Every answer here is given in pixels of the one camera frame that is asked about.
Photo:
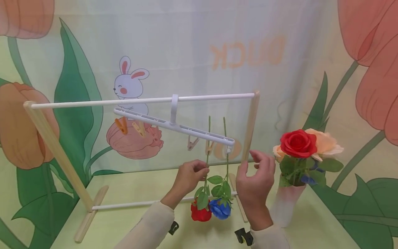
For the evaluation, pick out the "person's right hand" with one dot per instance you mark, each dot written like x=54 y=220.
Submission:
x=253 y=193

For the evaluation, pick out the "person's left hand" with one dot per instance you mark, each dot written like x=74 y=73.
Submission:
x=186 y=181

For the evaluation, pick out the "person's right fingers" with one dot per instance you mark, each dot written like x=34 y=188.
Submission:
x=266 y=162

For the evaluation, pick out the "person's left thumb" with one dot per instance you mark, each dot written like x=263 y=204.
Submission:
x=202 y=172

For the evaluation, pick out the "person's right thumb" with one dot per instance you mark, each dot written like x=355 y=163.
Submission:
x=244 y=173

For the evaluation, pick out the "person's left index finger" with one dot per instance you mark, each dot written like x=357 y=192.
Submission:
x=199 y=163

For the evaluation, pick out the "red artificial rose long stem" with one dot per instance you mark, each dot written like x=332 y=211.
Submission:
x=201 y=213

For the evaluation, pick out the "person's right forearm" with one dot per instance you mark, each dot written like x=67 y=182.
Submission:
x=269 y=238

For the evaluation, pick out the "beige clothes peg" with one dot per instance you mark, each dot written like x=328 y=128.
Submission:
x=192 y=142
x=209 y=148

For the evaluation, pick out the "white clothes peg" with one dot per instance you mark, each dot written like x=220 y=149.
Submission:
x=229 y=149

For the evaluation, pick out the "white clip hanger bar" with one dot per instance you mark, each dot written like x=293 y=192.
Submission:
x=186 y=130

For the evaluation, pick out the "red rose with short stem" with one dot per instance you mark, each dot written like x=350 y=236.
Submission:
x=298 y=142

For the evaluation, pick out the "blue artificial rose long stem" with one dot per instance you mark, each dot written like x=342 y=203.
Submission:
x=220 y=209

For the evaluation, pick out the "small blue artificial flower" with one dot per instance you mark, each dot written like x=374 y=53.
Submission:
x=307 y=178

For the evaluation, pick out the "white pink frosted vase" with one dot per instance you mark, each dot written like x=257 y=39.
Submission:
x=286 y=205

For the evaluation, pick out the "pink clothes peg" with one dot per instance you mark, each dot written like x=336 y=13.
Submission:
x=154 y=133

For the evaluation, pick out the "black wrist band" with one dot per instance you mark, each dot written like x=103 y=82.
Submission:
x=173 y=228
x=243 y=236

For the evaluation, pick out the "peach artificial rose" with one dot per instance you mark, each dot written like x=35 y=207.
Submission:
x=326 y=142

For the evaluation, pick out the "yellow clothes peg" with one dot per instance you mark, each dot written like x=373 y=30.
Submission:
x=140 y=129

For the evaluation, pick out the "orange clothes peg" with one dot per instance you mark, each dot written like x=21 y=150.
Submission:
x=122 y=126

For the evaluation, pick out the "wooden rack with white rods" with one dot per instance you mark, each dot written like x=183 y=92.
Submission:
x=53 y=141

